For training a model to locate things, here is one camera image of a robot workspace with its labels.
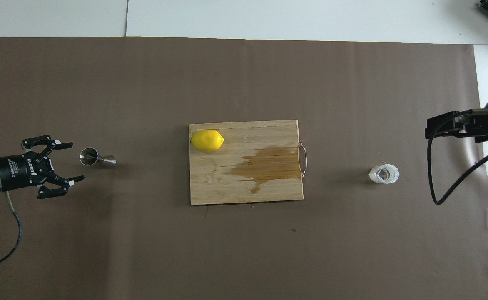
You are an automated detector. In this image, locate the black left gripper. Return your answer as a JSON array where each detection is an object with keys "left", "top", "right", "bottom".
[{"left": 0, "top": 135, "right": 85, "bottom": 199}]

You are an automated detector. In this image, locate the steel double jigger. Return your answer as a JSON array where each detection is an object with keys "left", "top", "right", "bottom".
[{"left": 80, "top": 147, "right": 117, "bottom": 168}]

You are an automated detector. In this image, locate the clear textured small cup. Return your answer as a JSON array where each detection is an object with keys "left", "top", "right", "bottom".
[{"left": 368, "top": 164, "right": 400, "bottom": 184}]

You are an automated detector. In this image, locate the brown paper table mat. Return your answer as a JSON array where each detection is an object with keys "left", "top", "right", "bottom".
[{"left": 0, "top": 37, "right": 488, "bottom": 300}]

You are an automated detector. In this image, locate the yellow lemon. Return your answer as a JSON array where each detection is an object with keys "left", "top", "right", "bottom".
[{"left": 190, "top": 130, "right": 224, "bottom": 152}]

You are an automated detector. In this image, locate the wooden cutting board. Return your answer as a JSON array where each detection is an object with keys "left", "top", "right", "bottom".
[{"left": 189, "top": 120, "right": 309, "bottom": 205}]

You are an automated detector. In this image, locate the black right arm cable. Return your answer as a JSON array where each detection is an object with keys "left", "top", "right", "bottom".
[{"left": 426, "top": 108, "right": 488, "bottom": 205}]

